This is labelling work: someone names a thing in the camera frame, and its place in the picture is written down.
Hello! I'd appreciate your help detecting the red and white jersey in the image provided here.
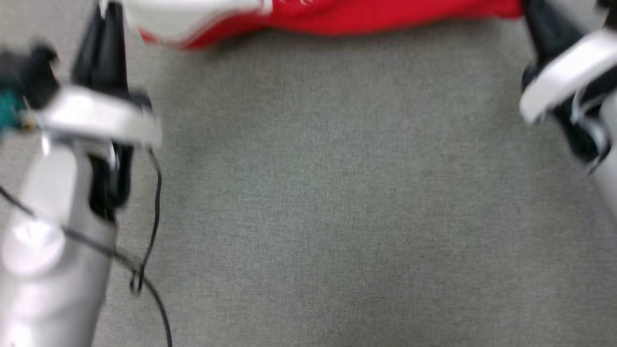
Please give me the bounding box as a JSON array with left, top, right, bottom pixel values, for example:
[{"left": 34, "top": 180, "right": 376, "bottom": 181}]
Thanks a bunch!
[{"left": 123, "top": 0, "right": 523, "bottom": 50}]

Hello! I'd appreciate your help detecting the grey fabric sofa seat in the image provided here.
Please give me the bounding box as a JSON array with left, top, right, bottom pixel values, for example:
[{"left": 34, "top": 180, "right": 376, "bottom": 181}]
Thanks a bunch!
[{"left": 0, "top": 0, "right": 617, "bottom": 347}]

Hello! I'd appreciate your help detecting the teal left gripper connector plug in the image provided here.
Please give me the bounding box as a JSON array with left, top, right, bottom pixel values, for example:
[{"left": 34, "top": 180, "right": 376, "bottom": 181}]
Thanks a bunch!
[{"left": 0, "top": 92, "right": 27, "bottom": 131}]

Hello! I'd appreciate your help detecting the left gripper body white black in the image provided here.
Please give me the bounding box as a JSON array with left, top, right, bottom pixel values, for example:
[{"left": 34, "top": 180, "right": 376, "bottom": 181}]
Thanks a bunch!
[{"left": 0, "top": 46, "right": 162, "bottom": 220}]

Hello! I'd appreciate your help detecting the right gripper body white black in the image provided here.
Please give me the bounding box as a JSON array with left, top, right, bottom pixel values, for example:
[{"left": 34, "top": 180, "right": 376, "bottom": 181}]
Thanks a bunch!
[{"left": 520, "top": 27, "right": 617, "bottom": 164}]

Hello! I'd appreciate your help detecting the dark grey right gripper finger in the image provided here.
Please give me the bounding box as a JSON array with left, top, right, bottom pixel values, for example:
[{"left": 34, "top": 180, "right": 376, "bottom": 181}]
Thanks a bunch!
[{"left": 523, "top": 0, "right": 584, "bottom": 68}]

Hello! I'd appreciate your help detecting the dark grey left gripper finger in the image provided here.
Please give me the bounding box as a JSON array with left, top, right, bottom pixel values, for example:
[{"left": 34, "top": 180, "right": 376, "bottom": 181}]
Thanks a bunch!
[{"left": 72, "top": 2, "right": 130, "bottom": 92}]

